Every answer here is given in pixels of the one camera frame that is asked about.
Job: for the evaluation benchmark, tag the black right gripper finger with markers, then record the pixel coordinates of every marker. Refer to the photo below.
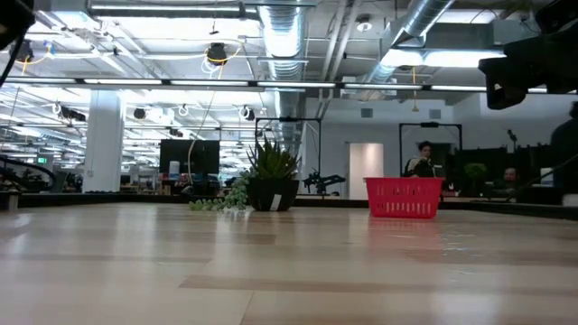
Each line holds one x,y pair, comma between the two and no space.
510,65
499,95

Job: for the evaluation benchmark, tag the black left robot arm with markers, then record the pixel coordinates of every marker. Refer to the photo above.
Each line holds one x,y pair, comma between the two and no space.
15,18

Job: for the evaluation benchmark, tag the black background robot arm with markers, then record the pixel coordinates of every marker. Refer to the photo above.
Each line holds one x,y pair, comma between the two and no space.
323,181

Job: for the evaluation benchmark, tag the red plastic basket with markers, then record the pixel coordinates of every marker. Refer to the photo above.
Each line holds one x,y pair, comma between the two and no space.
404,198

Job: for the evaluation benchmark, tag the black microphone stand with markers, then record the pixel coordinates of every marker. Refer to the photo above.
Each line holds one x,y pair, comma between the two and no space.
511,135

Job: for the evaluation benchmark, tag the rectangular ceiling light panel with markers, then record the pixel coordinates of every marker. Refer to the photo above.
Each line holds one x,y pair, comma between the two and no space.
451,58

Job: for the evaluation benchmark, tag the black partition screen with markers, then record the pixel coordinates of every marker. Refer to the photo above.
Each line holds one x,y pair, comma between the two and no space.
528,158

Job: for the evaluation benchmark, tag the small green tree plant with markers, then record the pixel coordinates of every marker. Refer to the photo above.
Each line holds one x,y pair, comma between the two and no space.
475,170

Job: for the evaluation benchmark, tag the seated person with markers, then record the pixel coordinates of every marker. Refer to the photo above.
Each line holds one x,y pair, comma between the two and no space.
510,175
424,167

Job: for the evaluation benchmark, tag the white canister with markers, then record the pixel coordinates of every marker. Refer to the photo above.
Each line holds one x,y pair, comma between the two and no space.
546,176
174,170

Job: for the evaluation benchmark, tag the long ceiling light strip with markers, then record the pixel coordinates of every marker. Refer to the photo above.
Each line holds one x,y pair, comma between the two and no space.
384,86

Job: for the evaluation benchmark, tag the white door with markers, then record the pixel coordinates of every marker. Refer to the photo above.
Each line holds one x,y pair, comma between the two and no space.
366,167

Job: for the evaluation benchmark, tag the round ceiling fixture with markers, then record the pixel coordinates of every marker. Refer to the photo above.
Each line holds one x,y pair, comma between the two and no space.
364,25

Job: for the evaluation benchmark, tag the potted succulent black pot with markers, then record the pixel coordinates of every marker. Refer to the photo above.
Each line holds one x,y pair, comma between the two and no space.
271,194

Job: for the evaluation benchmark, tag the black ceiling spotlight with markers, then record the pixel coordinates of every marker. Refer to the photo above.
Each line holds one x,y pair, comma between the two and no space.
217,53
26,52

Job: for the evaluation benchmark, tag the black monitor screen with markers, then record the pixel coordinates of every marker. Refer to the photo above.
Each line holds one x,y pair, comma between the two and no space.
203,155

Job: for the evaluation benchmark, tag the white square column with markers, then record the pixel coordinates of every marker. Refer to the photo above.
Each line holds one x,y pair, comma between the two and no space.
104,149

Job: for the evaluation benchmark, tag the green exit sign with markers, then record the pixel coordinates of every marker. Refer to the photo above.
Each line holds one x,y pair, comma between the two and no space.
42,160

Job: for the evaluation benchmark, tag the grey wall vent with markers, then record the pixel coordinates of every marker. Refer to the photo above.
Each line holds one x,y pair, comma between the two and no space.
366,113
435,114

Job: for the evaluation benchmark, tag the black frame stand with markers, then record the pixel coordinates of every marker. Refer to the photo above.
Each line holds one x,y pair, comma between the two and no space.
429,124
289,119

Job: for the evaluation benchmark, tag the silver ventilation duct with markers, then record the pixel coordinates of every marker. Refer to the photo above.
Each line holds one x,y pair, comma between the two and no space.
282,36
424,18

